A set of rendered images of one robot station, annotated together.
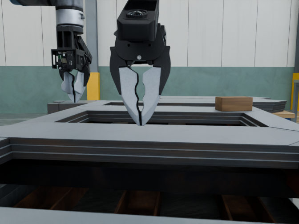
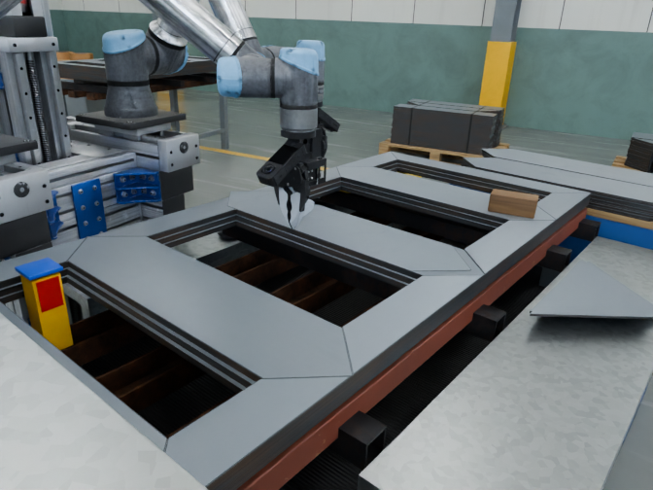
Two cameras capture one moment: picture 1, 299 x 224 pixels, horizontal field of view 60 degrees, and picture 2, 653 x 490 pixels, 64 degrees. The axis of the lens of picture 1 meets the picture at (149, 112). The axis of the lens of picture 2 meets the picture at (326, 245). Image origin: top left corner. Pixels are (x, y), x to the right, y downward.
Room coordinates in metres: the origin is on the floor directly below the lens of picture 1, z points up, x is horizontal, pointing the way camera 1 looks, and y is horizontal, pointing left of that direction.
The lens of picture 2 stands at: (-0.46, -0.62, 1.32)
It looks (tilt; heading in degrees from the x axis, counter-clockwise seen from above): 23 degrees down; 32
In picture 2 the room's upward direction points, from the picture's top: 2 degrees clockwise
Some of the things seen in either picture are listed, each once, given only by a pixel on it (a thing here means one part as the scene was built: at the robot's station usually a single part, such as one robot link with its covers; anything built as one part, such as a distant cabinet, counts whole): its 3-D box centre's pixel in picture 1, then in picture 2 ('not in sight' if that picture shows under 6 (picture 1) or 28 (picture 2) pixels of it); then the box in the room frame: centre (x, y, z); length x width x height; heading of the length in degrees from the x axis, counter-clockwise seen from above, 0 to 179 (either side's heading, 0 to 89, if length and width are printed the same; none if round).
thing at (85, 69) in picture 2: not in sight; (150, 110); (2.94, 3.59, 0.45); 1.66 x 0.84 x 0.91; 7
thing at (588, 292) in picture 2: not in sight; (605, 297); (0.75, -0.59, 0.77); 0.45 x 0.20 x 0.04; 173
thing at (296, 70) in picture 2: not in sight; (296, 78); (0.41, 0.01, 1.21); 0.09 x 0.08 x 0.11; 126
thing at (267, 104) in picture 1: (211, 103); (572, 180); (1.55, -0.37, 0.82); 0.80 x 0.40 x 0.06; 83
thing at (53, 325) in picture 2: not in sight; (49, 319); (-0.02, 0.28, 0.78); 0.05 x 0.05 x 0.19; 83
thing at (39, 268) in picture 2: not in sight; (40, 271); (-0.02, 0.28, 0.88); 0.06 x 0.06 x 0.02; 83
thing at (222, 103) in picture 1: (233, 103); (513, 203); (0.96, -0.31, 0.88); 0.12 x 0.06 x 0.05; 99
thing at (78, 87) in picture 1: (77, 87); not in sight; (0.75, 0.21, 0.95); 0.06 x 0.03 x 0.09; 173
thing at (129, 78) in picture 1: (133, 95); (292, 204); (0.42, 0.03, 0.95); 0.06 x 0.03 x 0.09; 174
